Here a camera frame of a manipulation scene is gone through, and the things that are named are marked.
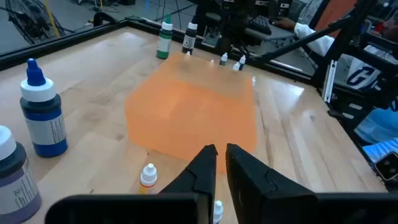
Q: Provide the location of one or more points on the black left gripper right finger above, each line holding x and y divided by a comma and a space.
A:
248, 186

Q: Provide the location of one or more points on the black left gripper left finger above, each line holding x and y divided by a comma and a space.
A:
202, 174

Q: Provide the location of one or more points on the small orange dropper bottle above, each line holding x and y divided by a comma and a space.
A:
148, 177

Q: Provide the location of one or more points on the small blue dropper bottle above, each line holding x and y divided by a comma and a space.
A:
242, 62

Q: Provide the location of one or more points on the large black food coloring bottle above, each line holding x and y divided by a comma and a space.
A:
189, 42

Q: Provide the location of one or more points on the large green food coloring bottle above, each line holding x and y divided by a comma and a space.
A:
163, 43

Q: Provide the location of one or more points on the large purple food coloring bottle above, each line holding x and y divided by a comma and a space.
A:
15, 186

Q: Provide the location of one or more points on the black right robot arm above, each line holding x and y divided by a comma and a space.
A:
233, 28

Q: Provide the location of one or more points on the orange translucent plastic bin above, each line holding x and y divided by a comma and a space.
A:
186, 118

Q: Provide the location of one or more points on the black smartphone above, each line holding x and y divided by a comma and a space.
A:
387, 166

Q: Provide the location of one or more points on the grey office desk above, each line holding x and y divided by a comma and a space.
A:
273, 35

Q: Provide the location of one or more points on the person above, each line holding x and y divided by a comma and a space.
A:
311, 39

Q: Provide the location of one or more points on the black computer keyboard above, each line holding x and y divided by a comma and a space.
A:
261, 25

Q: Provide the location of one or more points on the orange board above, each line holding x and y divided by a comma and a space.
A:
334, 12

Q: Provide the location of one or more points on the black floor fan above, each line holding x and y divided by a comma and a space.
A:
31, 18

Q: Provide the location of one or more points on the silver frame bracket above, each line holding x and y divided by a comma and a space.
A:
329, 81

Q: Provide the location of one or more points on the black aluminium table frame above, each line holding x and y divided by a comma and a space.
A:
62, 43

